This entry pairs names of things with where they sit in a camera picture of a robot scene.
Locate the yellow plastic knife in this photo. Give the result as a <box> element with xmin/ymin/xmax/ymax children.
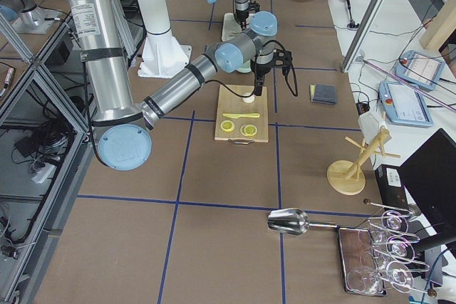
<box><xmin>222</xmin><ymin>112</ymin><xmax>261</xmax><ymax>119</ymax></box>

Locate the upper stacked lemon slice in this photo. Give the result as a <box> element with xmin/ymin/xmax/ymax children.
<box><xmin>240</xmin><ymin>124</ymin><xmax>258</xmax><ymax>137</ymax></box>

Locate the blue teach pendant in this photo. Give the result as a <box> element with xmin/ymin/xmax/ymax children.
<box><xmin>378</xmin><ymin>81</ymin><xmax>433</xmax><ymax>127</ymax></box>
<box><xmin>395</xmin><ymin>50</ymin><xmax>445</xmax><ymax>90</ymax></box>

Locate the wine glass rack tray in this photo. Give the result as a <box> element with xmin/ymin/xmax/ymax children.
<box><xmin>337</xmin><ymin>206</ymin><xmax>430</xmax><ymax>297</ymax></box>

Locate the blue teach pendant far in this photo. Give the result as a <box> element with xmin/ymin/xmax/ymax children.
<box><xmin>395</xmin><ymin>50</ymin><xmax>445</xmax><ymax>90</ymax></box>

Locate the blue teach pendant near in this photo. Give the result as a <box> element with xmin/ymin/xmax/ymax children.
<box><xmin>378</xmin><ymin>81</ymin><xmax>433</xmax><ymax>127</ymax></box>

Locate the light green bowl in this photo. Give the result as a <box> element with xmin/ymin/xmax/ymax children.
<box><xmin>236</xmin><ymin>61</ymin><xmax>252</xmax><ymax>73</ymax></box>

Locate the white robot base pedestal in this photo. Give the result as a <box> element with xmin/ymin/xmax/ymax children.
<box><xmin>138</xmin><ymin>0</ymin><xmax>191</xmax><ymax>78</ymax></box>

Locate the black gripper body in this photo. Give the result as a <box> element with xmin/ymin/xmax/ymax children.
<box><xmin>234</xmin><ymin>9</ymin><xmax>249</xmax><ymax>23</ymax></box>
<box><xmin>250</xmin><ymin>56</ymin><xmax>274</xmax><ymax>83</ymax></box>

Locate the yellow sponge cloth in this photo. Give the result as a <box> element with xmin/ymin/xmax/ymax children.
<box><xmin>309</xmin><ymin>84</ymin><xmax>316</xmax><ymax>102</ymax></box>

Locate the wooden mug tree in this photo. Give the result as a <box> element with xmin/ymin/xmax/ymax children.
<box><xmin>326</xmin><ymin>125</ymin><xmax>400</xmax><ymax>196</ymax></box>

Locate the black monitor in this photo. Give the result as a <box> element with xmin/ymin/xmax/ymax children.
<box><xmin>399</xmin><ymin>128</ymin><xmax>455</xmax><ymax>250</ymax></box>

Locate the grey folded cloth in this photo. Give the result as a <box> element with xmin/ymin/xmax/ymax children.
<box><xmin>313</xmin><ymin>84</ymin><xmax>338</xmax><ymax>105</ymax></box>

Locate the aluminium frame post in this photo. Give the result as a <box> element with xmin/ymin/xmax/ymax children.
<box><xmin>341</xmin><ymin>0</ymin><xmax>384</xmax><ymax>73</ymax></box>

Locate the metal scoop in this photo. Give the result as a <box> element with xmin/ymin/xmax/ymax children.
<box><xmin>267</xmin><ymin>208</ymin><xmax>338</xmax><ymax>236</ymax></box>

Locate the single lemon slice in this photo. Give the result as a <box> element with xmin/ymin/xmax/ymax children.
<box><xmin>220</xmin><ymin>120</ymin><xmax>235</xmax><ymax>132</ymax></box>

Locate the white steamed bun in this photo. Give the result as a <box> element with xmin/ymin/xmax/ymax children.
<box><xmin>242</xmin><ymin>93</ymin><xmax>256</xmax><ymax>103</ymax></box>

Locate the bamboo cutting board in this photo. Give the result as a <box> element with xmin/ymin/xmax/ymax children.
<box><xmin>214</xmin><ymin>85</ymin><xmax>269</xmax><ymax>144</ymax></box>

